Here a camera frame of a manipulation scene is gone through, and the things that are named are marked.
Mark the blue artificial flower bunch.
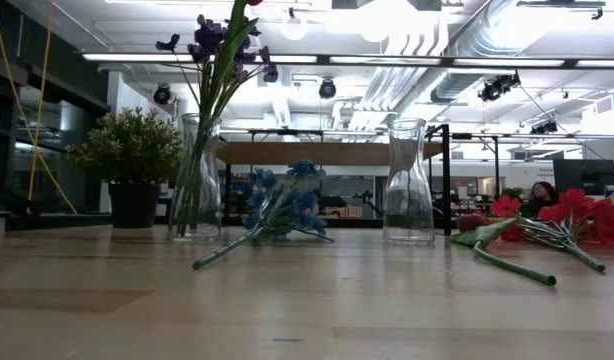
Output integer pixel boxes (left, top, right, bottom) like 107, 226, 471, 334
191, 159, 337, 272

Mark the clear glass vase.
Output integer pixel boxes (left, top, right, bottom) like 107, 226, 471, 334
381, 117, 437, 247
167, 112, 224, 245

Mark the purple artificial flower bunch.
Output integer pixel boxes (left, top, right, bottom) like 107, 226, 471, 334
154, 13, 280, 239

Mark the red artificial flower bunch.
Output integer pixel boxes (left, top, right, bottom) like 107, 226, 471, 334
488, 187, 614, 274

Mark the wooden shelf with black legs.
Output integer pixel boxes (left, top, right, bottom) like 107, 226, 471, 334
215, 123, 453, 237

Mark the black ceiling spotlight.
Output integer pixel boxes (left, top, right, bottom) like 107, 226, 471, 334
152, 83, 173, 107
529, 120, 559, 136
318, 77, 338, 100
477, 71, 522, 103

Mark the round ceiling lamp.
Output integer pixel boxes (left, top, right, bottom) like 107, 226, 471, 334
279, 13, 309, 43

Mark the potted green plant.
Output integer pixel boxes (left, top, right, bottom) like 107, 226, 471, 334
64, 106, 184, 230

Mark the person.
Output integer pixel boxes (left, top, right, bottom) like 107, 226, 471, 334
528, 180, 559, 207

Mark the black computer monitor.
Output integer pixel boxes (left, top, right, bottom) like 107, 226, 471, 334
552, 158, 614, 197

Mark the silver ventilation duct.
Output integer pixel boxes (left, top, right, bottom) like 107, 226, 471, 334
429, 0, 558, 105

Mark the yellow hanging cable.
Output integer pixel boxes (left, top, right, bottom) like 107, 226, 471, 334
27, 0, 54, 202
0, 0, 79, 216

